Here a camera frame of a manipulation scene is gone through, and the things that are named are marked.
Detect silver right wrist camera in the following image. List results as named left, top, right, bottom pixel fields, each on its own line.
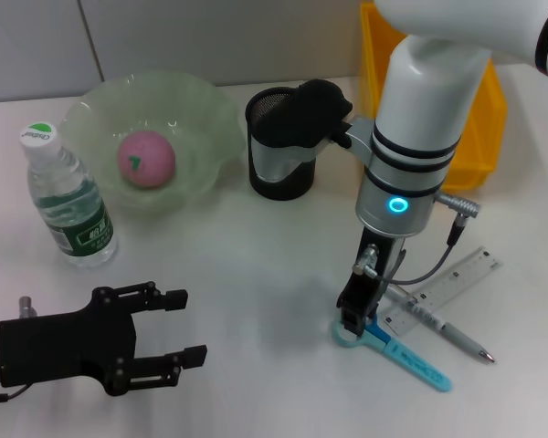
left=248, top=78, right=353, bottom=182

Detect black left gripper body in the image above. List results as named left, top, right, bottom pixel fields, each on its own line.
left=0, top=287, right=139, bottom=397

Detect blue scissors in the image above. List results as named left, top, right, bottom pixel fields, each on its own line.
left=331, top=318, right=453, bottom=393

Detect clear green-label water bottle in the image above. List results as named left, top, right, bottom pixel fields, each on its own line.
left=18, top=121, right=119, bottom=269

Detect transparent plastic ruler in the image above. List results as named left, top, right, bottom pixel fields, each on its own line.
left=382, top=245, right=503, bottom=338

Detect black mesh pen cup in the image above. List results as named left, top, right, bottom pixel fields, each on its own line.
left=244, top=86, right=323, bottom=201

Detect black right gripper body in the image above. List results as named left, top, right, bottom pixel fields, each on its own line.
left=337, top=226, right=406, bottom=321

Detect pink peach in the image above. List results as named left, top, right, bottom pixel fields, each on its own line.
left=116, top=130, right=177, bottom=189

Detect right gripper cable with plug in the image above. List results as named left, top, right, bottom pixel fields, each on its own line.
left=352, top=191, right=484, bottom=285

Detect left gripper cable with plug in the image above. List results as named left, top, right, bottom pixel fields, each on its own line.
left=0, top=296, right=37, bottom=405

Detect green glass fruit plate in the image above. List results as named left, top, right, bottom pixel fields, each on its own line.
left=61, top=68, right=247, bottom=215

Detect gripper cable with plug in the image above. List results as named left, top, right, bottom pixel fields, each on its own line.
left=0, top=296, right=37, bottom=405
left=352, top=191, right=484, bottom=285

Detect grey ballpoint pen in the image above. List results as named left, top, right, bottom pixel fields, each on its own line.
left=383, top=285, right=497, bottom=365

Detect yellow plastic bin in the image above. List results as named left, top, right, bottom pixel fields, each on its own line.
left=358, top=2, right=508, bottom=192

